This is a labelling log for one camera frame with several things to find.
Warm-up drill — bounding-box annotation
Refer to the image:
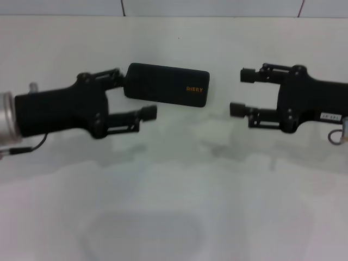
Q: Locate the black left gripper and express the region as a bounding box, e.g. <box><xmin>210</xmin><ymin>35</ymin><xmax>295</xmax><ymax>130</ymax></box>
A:
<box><xmin>15</xmin><ymin>67</ymin><xmax>127</xmax><ymax>139</ymax></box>

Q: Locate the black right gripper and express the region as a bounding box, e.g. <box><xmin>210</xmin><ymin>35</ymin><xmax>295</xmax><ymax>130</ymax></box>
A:
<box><xmin>229</xmin><ymin>64</ymin><xmax>348</xmax><ymax>134</ymax></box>

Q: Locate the black glasses case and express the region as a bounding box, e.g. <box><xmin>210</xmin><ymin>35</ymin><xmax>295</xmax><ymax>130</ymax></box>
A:
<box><xmin>123</xmin><ymin>63</ymin><xmax>210</xmax><ymax>109</ymax></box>

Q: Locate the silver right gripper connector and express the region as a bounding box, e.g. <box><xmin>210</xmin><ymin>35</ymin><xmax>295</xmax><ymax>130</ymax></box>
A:
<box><xmin>339</xmin><ymin>117</ymin><xmax>348</xmax><ymax>145</ymax></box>

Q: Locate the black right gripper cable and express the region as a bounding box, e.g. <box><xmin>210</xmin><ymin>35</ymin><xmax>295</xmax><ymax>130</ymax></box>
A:
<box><xmin>327</xmin><ymin>130</ymin><xmax>344</xmax><ymax>147</ymax></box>

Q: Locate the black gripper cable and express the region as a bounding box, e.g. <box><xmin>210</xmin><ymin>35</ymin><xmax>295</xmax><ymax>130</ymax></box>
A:
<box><xmin>0</xmin><ymin>133</ymin><xmax>49</xmax><ymax>160</ymax></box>
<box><xmin>327</xmin><ymin>130</ymin><xmax>344</xmax><ymax>147</ymax></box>

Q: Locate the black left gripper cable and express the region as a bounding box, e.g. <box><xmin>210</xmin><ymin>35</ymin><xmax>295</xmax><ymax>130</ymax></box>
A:
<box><xmin>0</xmin><ymin>133</ymin><xmax>49</xmax><ymax>160</ymax></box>

